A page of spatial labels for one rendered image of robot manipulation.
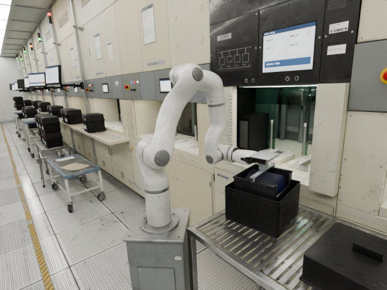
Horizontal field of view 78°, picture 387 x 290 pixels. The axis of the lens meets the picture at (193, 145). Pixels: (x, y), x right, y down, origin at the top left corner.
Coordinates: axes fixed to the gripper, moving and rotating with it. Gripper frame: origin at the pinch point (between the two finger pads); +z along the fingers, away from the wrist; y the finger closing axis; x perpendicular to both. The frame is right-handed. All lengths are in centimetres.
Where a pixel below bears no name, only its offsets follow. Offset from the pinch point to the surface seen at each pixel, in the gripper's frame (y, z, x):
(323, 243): 19.9, 32.4, -19.9
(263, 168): 1.7, 0.7, -3.8
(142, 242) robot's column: 50, -34, -32
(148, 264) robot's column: 49, -32, -43
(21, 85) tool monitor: -110, -806, 55
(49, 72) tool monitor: -38, -360, 62
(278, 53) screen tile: -28, -6, 50
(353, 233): 7.3, 39.5, -19.9
